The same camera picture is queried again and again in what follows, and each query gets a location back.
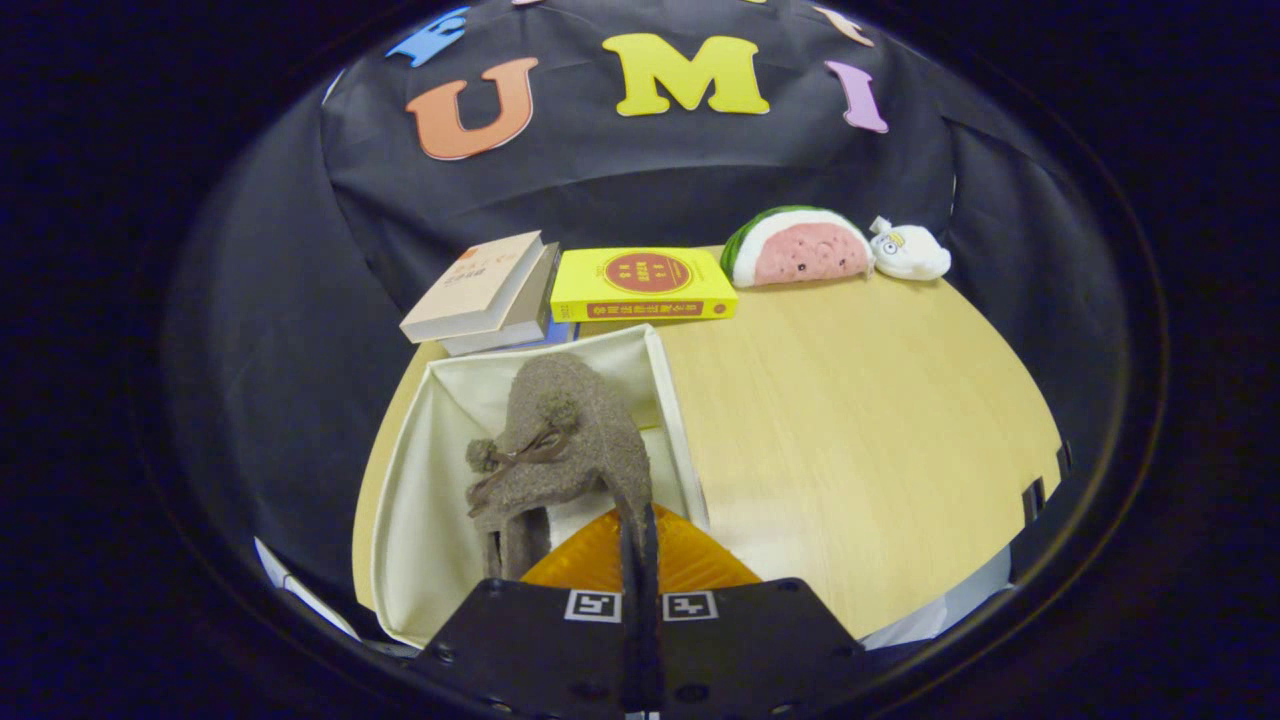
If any black backdrop cloth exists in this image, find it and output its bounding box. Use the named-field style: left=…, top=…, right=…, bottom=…
left=160, top=0, right=1131, bottom=621

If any cream fabric storage box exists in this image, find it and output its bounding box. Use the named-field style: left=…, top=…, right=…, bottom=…
left=370, top=323, right=713, bottom=649

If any grey book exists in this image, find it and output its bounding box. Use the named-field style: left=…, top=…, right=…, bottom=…
left=440, top=242, right=561, bottom=357

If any watermelon slice plush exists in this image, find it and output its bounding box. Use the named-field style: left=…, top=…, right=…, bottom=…
left=720, top=205, right=876, bottom=290

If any white sheet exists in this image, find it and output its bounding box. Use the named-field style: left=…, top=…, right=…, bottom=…
left=860, top=572, right=1013, bottom=651

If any white panel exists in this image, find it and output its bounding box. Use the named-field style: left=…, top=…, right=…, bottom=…
left=253, top=537, right=361, bottom=641

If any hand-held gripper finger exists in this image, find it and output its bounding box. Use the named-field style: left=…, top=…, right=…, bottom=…
left=640, top=503, right=881, bottom=720
left=410, top=505, right=646, bottom=720

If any white plush toy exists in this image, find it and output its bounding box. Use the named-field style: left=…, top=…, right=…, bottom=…
left=868, top=216, right=953, bottom=282

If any brown fuzzy shoe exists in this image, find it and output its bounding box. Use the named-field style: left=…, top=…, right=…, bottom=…
left=465, top=352, right=656, bottom=581

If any yellow book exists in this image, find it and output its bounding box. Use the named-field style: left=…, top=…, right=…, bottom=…
left=549, top=247, right=739, bottom=324

